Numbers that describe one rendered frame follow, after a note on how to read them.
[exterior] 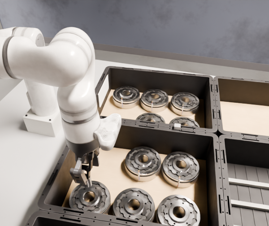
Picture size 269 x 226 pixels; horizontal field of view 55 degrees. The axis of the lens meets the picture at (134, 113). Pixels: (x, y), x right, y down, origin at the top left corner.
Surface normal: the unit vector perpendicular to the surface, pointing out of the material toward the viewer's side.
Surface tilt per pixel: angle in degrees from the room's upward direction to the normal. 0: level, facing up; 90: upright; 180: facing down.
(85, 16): 90
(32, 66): 84
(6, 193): 0
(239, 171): 0
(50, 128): 90
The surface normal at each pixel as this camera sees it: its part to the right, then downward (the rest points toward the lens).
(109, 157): 0.00, -0.76
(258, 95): -0.18, 0.65
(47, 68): -0.37, 0.55
